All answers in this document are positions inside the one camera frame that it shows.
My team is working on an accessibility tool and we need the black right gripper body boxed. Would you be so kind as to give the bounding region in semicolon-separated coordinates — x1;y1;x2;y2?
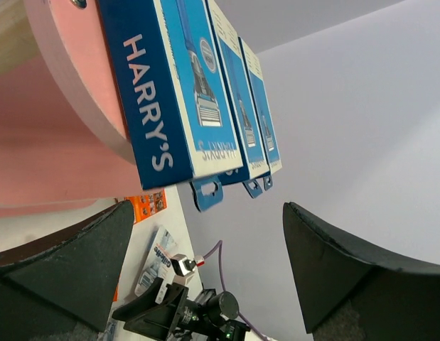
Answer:
169;284;250;340

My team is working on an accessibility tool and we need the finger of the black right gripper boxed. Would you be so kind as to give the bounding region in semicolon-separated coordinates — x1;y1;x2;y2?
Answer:
112;277;163;322
124;305;177;340

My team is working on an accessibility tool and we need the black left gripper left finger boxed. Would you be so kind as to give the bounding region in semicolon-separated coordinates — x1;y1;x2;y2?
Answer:
0;200;134;340

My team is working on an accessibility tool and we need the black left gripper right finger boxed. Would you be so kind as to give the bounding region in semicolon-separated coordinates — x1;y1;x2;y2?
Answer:
282;202;440;340

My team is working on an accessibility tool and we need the white Gillette pack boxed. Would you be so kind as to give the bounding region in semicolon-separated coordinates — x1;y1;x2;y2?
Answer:
134;225;178;303

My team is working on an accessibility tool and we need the blue Harry's razor box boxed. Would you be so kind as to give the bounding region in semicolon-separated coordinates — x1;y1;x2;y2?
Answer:
238;37;282;190

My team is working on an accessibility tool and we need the blue Harry's box front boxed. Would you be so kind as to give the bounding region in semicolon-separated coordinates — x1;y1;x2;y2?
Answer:
205;1;269;198

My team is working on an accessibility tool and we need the clear blister razor pack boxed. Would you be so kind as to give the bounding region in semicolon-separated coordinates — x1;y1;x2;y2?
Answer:
97;320;117;341

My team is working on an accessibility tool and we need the pink three-tier shelf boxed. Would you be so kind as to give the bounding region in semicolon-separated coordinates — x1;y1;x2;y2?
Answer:
0;1;141;217

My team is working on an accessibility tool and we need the orange Gillette box centre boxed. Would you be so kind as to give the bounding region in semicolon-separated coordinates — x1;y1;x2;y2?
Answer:
112;284;119;302

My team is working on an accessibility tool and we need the orange razor cartridge box right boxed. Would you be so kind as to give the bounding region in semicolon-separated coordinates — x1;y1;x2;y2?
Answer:
124;190;167;224

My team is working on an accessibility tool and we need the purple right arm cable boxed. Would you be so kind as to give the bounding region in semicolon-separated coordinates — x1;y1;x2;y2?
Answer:
203;240;270;341

